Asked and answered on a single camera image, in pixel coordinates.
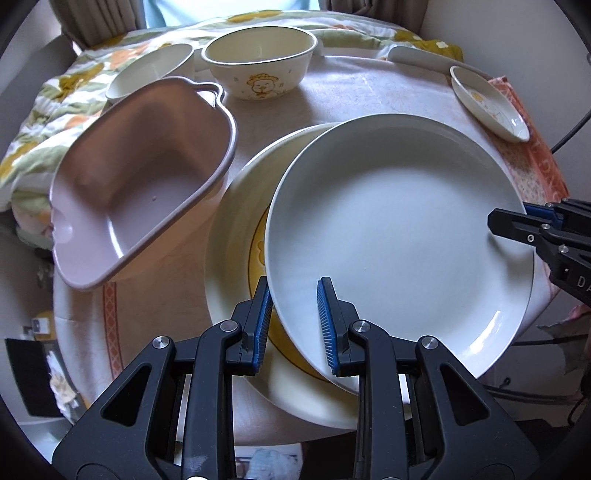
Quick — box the grey crumpled cloth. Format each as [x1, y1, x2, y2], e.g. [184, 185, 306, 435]
[537, 318, 591, 384]

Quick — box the cream bowl with cartoon print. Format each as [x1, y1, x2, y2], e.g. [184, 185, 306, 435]
[201, 25, 319, 101]

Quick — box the beige curtain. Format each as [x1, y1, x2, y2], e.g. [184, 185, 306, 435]
[58, 0, 148, 47]
[318, 0, 423, 35]

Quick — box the black cable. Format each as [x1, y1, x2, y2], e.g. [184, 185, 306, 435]
[549, 104, 591, 153]
[480, 337, 591, 409]

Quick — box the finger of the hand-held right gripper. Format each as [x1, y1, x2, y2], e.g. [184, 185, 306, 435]
[488, 208, 591, 305]
[524, 200, 591, 224]

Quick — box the plain white bowl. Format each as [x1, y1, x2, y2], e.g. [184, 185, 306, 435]
[105, 43, 195, 106]

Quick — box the cream plate with yellow ring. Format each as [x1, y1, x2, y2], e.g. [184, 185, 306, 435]
[205, 122, 365, 432]

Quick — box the large plain white plate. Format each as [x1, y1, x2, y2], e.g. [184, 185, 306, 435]
[264, 114, 536, 395]

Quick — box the floral blanket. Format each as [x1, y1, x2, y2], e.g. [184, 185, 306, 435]
[0, 9, 465, 241]

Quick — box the orange patterned tablecloth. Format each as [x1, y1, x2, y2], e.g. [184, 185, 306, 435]
[52, 55, 571, 446]

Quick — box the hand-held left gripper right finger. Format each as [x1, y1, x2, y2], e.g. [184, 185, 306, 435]
[316, 277, 541, 480]

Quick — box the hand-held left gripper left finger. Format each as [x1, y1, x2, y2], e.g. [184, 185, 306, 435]
[52, 276, 273, 480]

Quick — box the black panel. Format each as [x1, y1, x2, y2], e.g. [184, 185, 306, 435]
[4, 338, 62, 418]

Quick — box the bright window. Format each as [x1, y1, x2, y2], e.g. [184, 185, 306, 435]
[143, 0, 324, 26]

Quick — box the mauve plastic basin with handles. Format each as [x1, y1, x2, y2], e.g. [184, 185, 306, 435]
[48, 77, 238, 291]

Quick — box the small dish with cartoon print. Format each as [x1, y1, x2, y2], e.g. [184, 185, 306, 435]
[450, 65, 531, 144]

